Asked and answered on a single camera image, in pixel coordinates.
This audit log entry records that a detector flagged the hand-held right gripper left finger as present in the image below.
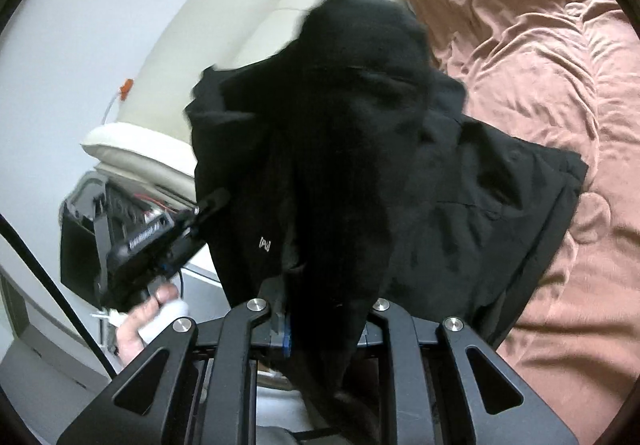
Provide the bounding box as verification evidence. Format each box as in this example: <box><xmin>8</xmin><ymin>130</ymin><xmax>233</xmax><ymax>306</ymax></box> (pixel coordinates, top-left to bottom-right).
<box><xmin>55</xmin><ymin>297</ymin><xmax>293</xmax><ymax>445</ymax></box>

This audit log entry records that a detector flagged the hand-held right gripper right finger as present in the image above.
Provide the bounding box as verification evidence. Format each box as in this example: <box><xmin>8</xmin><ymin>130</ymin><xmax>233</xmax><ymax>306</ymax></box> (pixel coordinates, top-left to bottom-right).
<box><xmin>357</xmin><ymin>297</ymin><xmax>581</xmax><ymax>445</ymax></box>

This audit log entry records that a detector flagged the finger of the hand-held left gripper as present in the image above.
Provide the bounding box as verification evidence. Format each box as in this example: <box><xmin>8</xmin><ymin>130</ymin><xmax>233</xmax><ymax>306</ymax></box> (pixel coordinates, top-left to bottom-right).
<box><xmin>191</xmin><ymin>188</ymin><xmax>232</xmax><ymax>232</ymax></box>

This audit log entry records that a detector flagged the black fleece garment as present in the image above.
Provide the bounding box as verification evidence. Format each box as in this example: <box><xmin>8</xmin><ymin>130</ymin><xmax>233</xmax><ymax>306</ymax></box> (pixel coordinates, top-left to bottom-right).
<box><xmin>280</xmin><ymin>0</ymin><xmax>437</xmax><ymax>445</ymax></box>

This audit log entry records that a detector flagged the black jacket with small logo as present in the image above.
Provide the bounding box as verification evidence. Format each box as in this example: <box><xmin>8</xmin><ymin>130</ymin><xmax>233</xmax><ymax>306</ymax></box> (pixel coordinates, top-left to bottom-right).
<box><xmin>184</xmin><ymin>65</ymin><xmax>590</xmax><ymax>352</ymax></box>

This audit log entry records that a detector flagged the person's left hand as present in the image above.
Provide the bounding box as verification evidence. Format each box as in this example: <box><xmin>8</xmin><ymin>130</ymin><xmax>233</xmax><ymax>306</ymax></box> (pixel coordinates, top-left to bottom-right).
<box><xmin>116</xmin><ymin>284</ymin><xmax>180</xmax><ymax>368</ymax></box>

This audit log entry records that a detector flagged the bedside cabinet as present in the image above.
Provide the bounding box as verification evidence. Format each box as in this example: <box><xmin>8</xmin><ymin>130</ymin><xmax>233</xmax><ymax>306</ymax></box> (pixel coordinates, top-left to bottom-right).
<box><xmin>59</xmin><ymin>169</ymin><xmax>197</xmax><ymax>298</ymax></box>

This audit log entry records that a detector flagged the cream padded headboard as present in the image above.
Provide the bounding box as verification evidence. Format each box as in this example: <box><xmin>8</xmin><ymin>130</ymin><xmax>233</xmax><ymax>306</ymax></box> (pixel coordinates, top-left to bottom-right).
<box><xmin>81</xmin><ymin>0</ymin><xmax>403</xmax><ymax>188</ymax></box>

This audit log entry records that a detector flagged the pink-brown blanket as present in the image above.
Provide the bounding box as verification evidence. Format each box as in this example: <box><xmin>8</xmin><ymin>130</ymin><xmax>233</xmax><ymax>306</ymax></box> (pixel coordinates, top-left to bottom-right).
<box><xmin>387</xmin><ymin>0</ymin><xmax>640</xmax><ymax>445</ymax></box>

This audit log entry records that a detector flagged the black cable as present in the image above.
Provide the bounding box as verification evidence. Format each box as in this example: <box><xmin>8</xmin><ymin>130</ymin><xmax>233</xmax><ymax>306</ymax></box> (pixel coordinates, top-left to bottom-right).
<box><xmin>0</xmin><ymin>214</ymin><xmax>120</xmax><ymax>382</ymax></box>

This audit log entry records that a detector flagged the white cable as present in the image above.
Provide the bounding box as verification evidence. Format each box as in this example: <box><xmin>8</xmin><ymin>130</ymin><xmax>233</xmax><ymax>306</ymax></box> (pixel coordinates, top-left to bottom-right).
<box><xmin>101</xmin><ymin>79</ymin><xmax>137</xmax><ymax>126</ymax></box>

